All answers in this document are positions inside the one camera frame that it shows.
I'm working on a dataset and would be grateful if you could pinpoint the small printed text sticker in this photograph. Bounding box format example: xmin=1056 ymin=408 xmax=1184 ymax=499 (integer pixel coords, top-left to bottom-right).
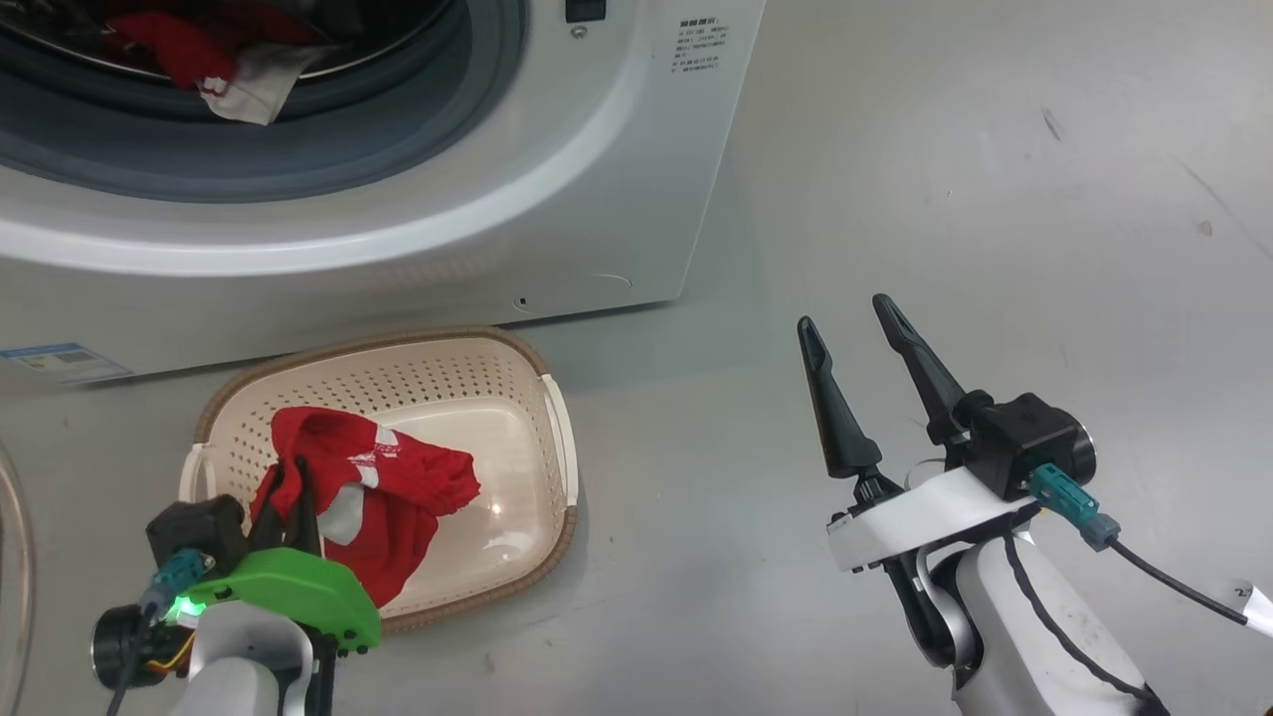
xmin=672 ymin=15 xmax=734 ymax=81

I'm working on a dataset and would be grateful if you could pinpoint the cream plastic laundry basket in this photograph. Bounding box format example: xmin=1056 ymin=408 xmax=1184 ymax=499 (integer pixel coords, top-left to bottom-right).
xmin=179 ymin=326 xmax=580 ymax=635

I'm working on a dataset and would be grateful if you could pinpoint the red Bulls jersey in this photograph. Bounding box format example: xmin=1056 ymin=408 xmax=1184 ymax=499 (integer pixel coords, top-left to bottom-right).
xmin=99 ymin=8 xmax=334 ymax=127
xmin=249 ymin=406 xmax=482 ymax=610

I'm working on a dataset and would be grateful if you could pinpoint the blue energy label sticker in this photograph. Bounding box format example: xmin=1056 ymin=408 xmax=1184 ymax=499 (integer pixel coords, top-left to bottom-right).
xmin=0 ymin=342 xmax=135 ymax=388

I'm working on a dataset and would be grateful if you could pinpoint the white washing machine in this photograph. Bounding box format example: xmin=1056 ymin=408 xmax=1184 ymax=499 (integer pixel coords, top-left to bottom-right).
xmin=0 ymin=0 xmax=769 ymax=391

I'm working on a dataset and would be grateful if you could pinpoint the black glass washing machine door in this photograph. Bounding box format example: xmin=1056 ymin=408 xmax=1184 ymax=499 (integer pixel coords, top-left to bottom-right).
xmin=0 ymin=443 xmax=38 ymax=697

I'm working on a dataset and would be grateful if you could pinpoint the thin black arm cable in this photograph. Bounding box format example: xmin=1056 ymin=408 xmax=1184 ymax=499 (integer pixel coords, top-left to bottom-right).
xmin=1002 ymin=532 xmax=1150 ymax=702

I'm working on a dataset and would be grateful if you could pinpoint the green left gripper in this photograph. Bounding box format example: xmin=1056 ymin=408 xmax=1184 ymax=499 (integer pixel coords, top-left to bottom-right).
xmin=182 ymin=454 xmax=385 ymax=655

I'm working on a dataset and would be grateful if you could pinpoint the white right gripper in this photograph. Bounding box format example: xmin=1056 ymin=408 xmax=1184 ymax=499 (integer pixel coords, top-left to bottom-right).
xmin=797 ymin=292 xmax=1042 ymax=575

